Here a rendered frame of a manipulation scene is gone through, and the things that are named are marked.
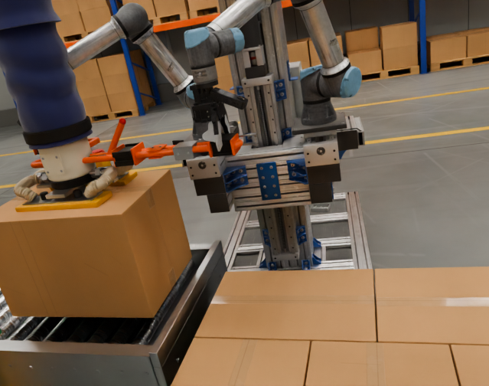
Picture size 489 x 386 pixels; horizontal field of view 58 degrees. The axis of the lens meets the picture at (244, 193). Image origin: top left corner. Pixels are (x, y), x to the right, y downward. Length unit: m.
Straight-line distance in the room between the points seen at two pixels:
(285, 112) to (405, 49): 6.67
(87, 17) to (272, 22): 7.69
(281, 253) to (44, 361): 1.18
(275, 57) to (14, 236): 1.28
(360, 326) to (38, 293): 1.13
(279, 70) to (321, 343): 1.18
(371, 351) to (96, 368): 0.88
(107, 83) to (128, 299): 8.19
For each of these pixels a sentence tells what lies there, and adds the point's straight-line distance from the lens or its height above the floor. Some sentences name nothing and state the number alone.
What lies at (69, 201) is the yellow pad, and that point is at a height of 1.04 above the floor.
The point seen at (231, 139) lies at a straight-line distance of 1.38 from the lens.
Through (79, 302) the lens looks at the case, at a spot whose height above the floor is 0.68.
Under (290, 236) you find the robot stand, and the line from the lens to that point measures 2.22.
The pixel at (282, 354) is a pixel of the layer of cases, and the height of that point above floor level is 0.54.
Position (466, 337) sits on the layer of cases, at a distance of 1.50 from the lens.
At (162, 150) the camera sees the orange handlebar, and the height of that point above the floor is 1.15.
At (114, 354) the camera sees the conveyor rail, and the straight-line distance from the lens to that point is 1.56.
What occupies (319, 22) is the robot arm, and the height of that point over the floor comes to 1.44.
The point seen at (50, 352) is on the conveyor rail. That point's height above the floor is 0.59.
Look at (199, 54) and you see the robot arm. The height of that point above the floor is 1.43.
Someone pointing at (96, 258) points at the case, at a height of 0.86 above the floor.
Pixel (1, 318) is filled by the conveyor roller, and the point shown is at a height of 0.54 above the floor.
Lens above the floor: 1.51
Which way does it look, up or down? 22 degrees down
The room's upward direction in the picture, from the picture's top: 11 degrees counter-clockwise
